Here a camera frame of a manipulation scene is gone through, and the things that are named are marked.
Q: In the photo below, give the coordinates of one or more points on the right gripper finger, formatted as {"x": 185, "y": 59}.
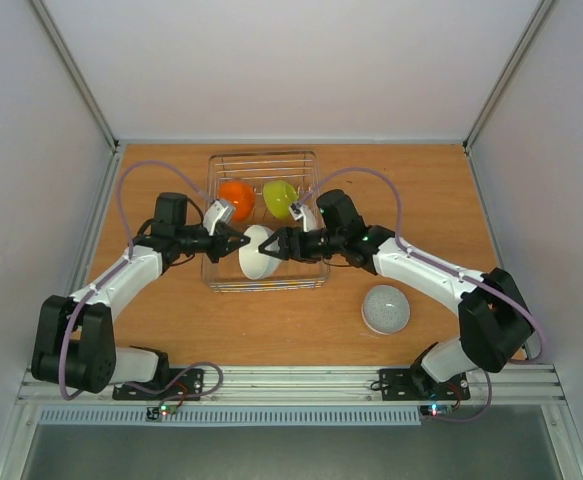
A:
{"x": 276, "y": 253}
{"x": 274, "y": 237}

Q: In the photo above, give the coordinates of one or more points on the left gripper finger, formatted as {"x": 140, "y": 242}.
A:
{"x": 235, "y": 237}
{"x": 229, "y": 247}

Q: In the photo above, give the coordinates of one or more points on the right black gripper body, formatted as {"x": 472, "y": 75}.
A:
{"x": 291, "y": 243}

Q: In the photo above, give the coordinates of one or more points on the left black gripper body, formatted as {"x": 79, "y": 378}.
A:
{"x": 213, "y": 252}

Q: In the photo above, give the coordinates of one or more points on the white bowl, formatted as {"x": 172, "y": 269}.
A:
{"x": 255, "y": 265}

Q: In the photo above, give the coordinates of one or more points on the green bowl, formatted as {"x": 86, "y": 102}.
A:
{"x": 278, "y": 196}

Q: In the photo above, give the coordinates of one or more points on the orange bowl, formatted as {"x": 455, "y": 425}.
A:
{"x": 240, "y": 195}

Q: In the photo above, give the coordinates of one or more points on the grey patterned bowl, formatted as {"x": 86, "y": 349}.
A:
{"x": 385, "y": 310}

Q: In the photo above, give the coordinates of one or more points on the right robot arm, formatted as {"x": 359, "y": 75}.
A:
{"x": 494, "y": 321}

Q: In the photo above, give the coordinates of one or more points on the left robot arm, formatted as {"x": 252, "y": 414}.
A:
{"x": 75, "y": 345}

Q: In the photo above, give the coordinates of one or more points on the left small circuit board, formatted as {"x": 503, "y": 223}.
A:
{"x": 163, "y": 412}

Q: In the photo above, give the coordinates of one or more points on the small circuit board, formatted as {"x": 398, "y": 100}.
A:
{"x": 163, "y": 412}
{"x": 437, "y": 410}

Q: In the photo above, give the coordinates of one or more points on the right small circuit board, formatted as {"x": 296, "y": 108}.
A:
{"x": 437, "y": 410}

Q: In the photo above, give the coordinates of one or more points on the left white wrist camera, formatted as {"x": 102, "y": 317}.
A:
{"x": 219, "y": 212}

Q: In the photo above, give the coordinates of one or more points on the wire dish rack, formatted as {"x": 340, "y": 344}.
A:
{"x": 297, "y": 167}

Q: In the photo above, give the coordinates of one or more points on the aluminium front rail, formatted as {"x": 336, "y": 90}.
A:
{"x": 350, "y": 385}

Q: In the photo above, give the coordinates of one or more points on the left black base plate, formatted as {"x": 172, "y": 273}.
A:
{"x": 191, "y": 383}

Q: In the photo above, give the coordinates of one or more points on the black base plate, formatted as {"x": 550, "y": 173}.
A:
{"x": 396, "y": 384}
{"x": 191, "y": 383}

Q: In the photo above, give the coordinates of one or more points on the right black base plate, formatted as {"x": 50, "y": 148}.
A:
{"x": 396, "y": 384}

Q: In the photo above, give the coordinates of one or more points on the grey slotted cable duct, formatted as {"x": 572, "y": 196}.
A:
{"x": 233, "y": 416}

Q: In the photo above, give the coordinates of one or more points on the left aluminium frame post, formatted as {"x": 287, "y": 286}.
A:
{"x": 62, "y": 50}

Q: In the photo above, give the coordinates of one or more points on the aluminium frame post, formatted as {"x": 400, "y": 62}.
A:
{"x": 530, "y": 32}
{"x": 62, "y": 50}

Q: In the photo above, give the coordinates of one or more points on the right aluminium frame post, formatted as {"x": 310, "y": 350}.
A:
{"x": 530, "y": 32}

